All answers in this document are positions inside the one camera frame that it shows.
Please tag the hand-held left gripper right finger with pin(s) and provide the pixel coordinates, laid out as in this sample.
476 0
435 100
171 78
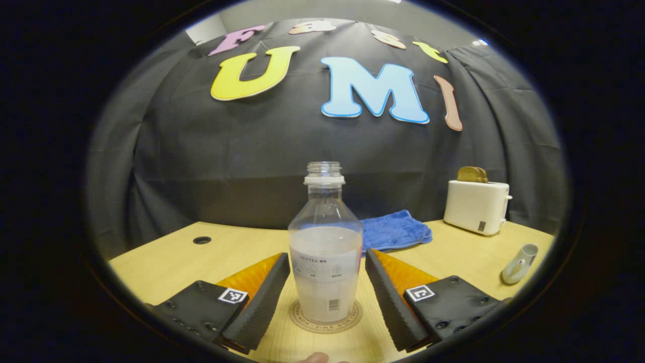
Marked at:
390 307

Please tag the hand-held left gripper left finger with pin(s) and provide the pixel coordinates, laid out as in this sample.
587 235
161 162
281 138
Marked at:
264 307

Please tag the round brown coaster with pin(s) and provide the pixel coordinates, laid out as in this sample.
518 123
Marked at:
325 328

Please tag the clear plastic water bottle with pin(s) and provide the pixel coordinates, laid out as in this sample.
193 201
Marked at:
325 272

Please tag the white blue-patterned teacup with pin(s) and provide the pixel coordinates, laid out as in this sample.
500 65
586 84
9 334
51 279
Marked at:
516 269

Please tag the folded blue towel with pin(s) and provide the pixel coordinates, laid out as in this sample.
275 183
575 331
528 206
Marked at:
398 232

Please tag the white toaster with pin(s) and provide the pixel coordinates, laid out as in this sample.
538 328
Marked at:
473 206

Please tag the black backdrop cloth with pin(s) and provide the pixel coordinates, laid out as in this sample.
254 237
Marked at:
201 166

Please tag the brown toast slice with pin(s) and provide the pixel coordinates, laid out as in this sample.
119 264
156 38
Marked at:
472 175

